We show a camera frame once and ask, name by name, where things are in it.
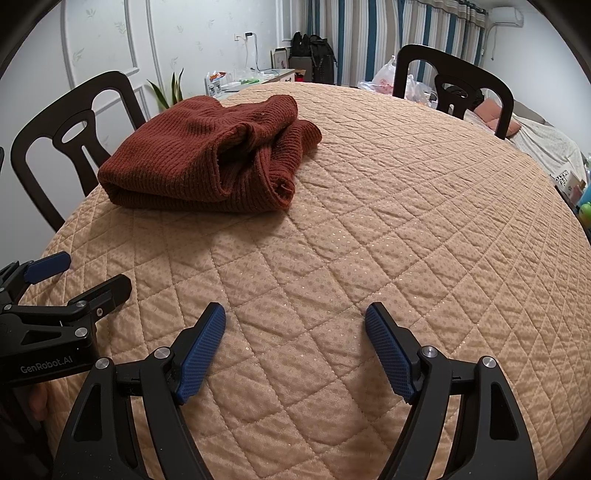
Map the green potted plant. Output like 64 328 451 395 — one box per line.
147 68 185 112

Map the dark wooden chair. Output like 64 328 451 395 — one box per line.
10 71 147 232
394 45 514 139

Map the plain white plastic bag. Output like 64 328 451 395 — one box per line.
405 76 437 102

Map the white red printed plastic bag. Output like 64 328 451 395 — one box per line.
358 55 398 97

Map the person's left hand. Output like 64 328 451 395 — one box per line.
25 382 51 422

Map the white charger cable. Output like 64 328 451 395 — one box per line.
235 32 262 70

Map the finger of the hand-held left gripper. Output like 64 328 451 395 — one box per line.
0 251 72 305
0 274 133 340

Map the blue striped curtain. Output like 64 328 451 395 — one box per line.
300 0 488 88

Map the rust red knit sweater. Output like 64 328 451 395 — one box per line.
98 95 323 214

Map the black backpack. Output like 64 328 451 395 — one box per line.
308 34 339 85

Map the white air conditioner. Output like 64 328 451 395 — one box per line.
489 6 525 26

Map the white side desk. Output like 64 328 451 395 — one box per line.
203 68 296 100

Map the peach quilted table cover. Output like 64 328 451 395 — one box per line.
21 82 591 480

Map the brown cardboard box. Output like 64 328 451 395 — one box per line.
288 56 315 84

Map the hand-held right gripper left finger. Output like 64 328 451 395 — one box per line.
51 302 228 480

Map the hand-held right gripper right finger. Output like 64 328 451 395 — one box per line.
365 302 539 480

